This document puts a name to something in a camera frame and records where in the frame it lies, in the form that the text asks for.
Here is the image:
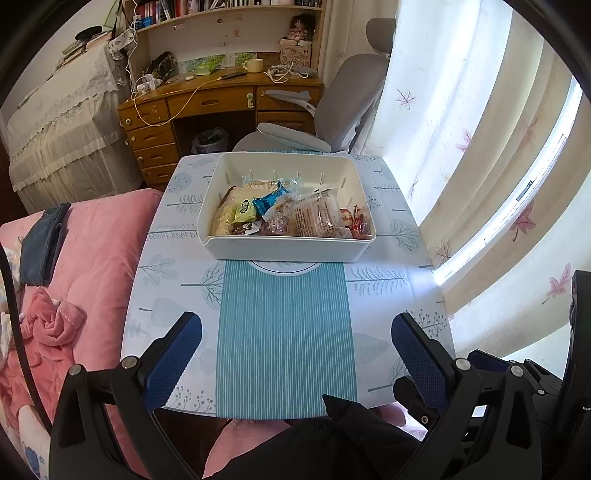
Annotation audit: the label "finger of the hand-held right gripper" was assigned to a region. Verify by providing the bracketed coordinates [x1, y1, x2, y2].
[394, 375, 445, 429]
[466, 349, 509, 374]

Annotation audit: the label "pink towel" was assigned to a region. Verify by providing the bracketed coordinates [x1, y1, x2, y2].
[18, 288, 88, 347]

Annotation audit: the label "doll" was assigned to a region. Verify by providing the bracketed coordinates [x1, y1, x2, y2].
[288, 13, 317, 42]

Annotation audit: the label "black patterned pouch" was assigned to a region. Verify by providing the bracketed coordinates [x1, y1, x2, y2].
[143, 52, 178, 79]

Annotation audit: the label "desk hutch shelf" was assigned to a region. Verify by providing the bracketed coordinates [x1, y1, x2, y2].
[134, 0, 326, 79]

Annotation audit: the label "yellow cable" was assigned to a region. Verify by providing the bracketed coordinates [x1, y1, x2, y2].
[134, 76, 227, 127]

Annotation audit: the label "thick black cable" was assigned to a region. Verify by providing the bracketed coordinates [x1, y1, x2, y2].
[0, 251, 51, 435]

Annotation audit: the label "clear printed snack packet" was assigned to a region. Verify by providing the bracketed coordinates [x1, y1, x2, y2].
[293, 189, 354, 238]

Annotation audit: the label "striped blue placemat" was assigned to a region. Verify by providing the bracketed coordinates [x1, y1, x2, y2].
[215, 261, 358, 421]

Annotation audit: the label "stack of books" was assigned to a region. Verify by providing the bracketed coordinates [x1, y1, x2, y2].
[58, 39, 112, 65]

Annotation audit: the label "pink blanket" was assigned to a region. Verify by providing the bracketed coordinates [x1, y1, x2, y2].
[0, 187, 287, 480]

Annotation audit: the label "blue denim cloth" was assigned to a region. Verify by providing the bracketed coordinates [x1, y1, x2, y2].
[19, 202, 72, 287]

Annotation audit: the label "green picture cards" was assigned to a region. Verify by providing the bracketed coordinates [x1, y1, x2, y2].
[185, 53, 245, 75]

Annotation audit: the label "printed cardboard box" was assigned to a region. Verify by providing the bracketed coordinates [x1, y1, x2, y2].
[279, 39, 315, 70]

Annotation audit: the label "wooden desk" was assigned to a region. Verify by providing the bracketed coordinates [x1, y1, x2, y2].
[117, 69, 324, 190]

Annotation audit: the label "floral curtain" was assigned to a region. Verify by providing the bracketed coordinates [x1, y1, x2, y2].
[351, 0, 591, 370]

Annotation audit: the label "white cable bundle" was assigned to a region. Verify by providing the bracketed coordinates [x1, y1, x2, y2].
[265, 64, 319, 84]

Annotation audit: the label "apple print snack packet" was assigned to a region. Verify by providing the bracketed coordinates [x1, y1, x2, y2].
[339, 205, 365, 227]

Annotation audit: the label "grey office chair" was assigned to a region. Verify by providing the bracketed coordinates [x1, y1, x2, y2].
[233, 17, 398, 155]

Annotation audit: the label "black trash bin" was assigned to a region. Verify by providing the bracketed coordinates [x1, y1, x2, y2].
[191, 128, 230, 155]

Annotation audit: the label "clear packet of yellow puffs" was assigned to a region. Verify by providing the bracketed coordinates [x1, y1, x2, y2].
[211, 203, 241, 236]

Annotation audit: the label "row of books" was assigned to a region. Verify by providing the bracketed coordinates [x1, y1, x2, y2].
[136, 0, 222, 24]

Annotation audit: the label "white plastic bin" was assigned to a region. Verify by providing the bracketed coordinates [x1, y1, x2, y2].
[198, 152, 377, 261]

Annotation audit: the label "green snack packet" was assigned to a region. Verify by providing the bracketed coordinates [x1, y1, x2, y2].
[233, 198, 258, 224]

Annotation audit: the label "leaf print tablecloth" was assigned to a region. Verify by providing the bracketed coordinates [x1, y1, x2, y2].
[121, 148, 455, 421]

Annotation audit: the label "person's black clothing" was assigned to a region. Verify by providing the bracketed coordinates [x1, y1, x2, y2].
[203, 394, 423, 480]

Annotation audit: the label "small blue snack packet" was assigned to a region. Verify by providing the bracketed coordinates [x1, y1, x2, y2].
[252, 187, 291, 217]

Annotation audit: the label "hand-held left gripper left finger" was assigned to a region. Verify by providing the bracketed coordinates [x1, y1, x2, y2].
[48, 311, 204, 480]

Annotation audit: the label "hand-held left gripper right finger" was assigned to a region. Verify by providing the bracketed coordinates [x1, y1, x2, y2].
[392, 311, 543, 480]

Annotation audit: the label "white floral cloth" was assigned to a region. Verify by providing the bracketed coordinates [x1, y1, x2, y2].
[0, 237, 24, 289]

